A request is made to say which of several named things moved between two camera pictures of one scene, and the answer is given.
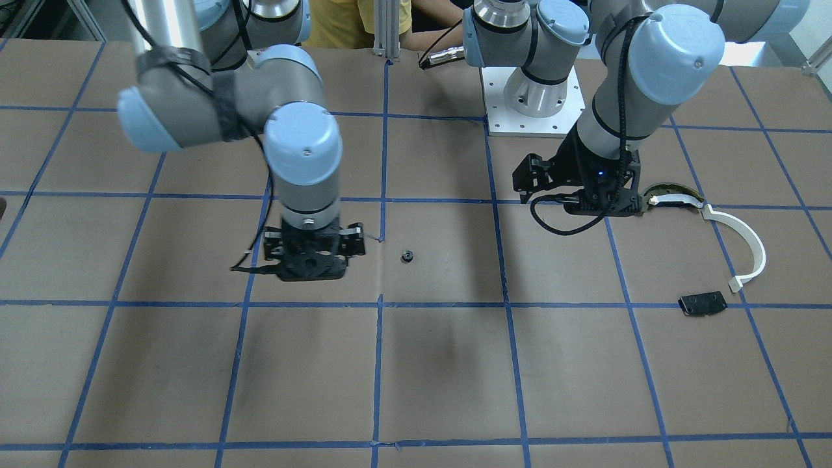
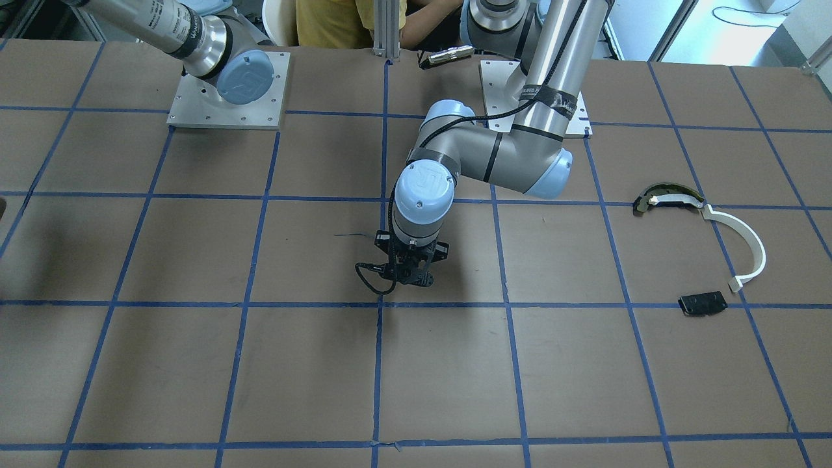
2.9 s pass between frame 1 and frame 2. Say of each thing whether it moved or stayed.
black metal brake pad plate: stayed
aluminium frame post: stayed
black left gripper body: moved
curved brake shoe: stayed
